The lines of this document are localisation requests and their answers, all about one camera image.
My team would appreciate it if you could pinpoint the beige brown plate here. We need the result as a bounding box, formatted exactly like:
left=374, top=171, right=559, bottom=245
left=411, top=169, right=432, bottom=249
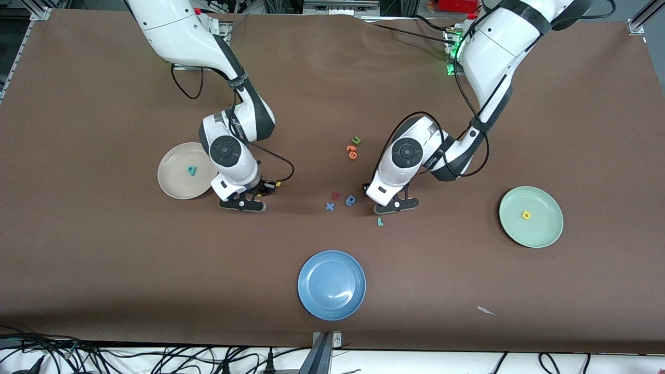
left=157, top=142, right=219, bottom=200

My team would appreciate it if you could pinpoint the blue plate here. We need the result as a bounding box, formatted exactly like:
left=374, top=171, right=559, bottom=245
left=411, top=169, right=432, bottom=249
left=297, top=250, right=367, bottom=322

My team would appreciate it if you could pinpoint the pale green plate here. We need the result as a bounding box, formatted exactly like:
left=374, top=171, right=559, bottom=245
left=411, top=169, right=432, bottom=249
left=499, top=185, right=564, bottom=249

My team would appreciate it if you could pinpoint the brown table cover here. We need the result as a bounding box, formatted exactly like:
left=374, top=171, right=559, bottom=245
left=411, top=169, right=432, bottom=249
left=0, top=8, right=665, bottom=355

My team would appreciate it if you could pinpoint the red box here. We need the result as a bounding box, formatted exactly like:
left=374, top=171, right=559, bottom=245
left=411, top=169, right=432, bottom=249
left=438, top=0, right=481, bottom=13

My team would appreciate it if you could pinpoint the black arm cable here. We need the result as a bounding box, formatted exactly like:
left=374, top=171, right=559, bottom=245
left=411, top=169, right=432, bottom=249
left=170, top=61, right=296, bottom=183
left=373, top=10, right=616, bottom=178

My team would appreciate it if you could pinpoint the black base cable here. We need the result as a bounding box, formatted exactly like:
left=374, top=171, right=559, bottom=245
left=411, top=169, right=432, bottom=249
left=370, top=15, right=459, bottom=46

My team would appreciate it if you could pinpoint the metal table edge bracket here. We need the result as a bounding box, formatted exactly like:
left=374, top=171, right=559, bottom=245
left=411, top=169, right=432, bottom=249
left=299, top=331, right=343, bottom=374

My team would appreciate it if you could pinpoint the aluminium frame profile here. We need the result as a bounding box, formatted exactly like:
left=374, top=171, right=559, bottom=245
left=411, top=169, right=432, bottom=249
left=303, top=0, right=381, bottom=16

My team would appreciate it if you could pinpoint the black cable tangle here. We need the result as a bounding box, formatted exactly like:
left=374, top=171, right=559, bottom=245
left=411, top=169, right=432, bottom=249
left=0, top=324, right=312, bottom=374

